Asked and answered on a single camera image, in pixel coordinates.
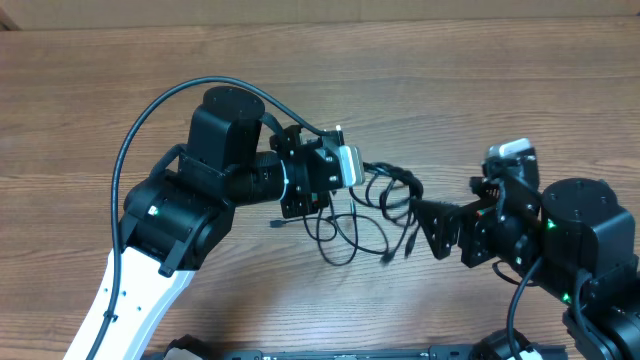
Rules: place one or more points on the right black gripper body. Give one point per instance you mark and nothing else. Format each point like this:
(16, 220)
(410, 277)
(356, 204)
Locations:
(486, 240)

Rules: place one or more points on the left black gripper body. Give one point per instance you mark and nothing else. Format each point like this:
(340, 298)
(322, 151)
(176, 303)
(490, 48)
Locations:
(294, 205)

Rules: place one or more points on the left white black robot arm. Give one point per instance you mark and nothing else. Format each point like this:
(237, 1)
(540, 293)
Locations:
(236, 154)

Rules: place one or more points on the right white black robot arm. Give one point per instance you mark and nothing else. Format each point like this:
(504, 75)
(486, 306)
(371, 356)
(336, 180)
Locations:
(574, 240)

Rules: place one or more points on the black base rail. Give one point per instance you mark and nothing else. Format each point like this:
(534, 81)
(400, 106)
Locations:
(495, 346)

